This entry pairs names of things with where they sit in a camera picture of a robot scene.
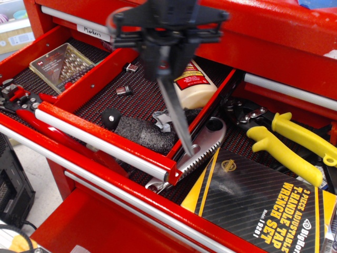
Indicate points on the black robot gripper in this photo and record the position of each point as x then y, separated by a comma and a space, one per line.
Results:
179, 26

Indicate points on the red grey handled scissors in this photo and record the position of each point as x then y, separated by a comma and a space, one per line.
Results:
165, 81

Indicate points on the red small open drawer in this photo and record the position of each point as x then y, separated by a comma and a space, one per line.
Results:
78, 111

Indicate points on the red wide open drawer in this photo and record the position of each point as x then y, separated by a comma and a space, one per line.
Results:
82, 166

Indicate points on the red lower drawer front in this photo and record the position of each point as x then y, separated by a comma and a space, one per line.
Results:
103, 218

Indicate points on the small black red clip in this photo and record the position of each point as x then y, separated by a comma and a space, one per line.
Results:
129, 67

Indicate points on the Titebond wood glue bottle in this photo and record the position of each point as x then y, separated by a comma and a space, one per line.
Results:
194, 88

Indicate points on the small black silver clip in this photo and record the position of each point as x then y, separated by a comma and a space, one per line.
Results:
123, 90

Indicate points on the white markers label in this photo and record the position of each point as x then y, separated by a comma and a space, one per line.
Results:
94, 33

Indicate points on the black foam pad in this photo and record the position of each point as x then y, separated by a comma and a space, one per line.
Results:
146, 134

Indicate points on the black round knob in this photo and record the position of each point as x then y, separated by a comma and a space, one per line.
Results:
110, 118

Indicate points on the silver folding saw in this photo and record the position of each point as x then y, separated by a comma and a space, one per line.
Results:
208, 137

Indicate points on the drill bit set case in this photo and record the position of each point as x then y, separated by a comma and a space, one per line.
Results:
63, 65

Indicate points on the red tool chest body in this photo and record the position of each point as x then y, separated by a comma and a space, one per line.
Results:
278, 40

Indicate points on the black yellow tap wrench package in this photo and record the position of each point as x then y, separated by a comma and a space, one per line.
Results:
273, 211

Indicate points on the yellow handled tin snips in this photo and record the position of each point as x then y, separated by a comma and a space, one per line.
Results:
241, 115

